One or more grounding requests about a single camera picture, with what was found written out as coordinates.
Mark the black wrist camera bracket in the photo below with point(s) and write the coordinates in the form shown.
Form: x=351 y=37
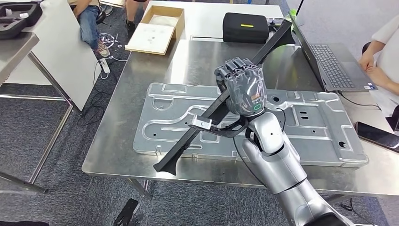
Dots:
x=230 y=131

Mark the black case yellow label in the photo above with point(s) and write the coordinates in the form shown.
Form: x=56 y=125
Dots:
x=246 y=32

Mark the black stand pole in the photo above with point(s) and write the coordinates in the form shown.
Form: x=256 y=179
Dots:
x=300 y=6

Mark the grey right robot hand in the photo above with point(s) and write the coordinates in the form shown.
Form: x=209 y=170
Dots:
x=246 y=90

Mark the grey laptop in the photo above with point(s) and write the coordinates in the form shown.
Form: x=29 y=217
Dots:
x=336 y=65

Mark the black smartphone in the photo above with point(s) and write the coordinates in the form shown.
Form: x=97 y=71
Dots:
x=377 y=135

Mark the white floor power strip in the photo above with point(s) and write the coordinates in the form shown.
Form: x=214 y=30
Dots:
x=104 y=66

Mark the stamped grey metal plate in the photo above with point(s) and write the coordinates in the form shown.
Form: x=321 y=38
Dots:
x=174 y=124

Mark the stainless steel workbench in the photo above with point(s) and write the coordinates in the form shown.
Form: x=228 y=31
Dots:
x=15 y=50
x=112 y=146

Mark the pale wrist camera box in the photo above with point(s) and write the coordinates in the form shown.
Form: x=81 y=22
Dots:
x=201 y=122

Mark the long black plastic part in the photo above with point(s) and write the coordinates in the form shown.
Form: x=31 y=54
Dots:
x=274 y=43

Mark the open cardboard box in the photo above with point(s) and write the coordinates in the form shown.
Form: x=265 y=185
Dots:
x=149 y=37

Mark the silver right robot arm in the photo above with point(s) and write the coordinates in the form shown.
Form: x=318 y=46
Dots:
x=280 y=168

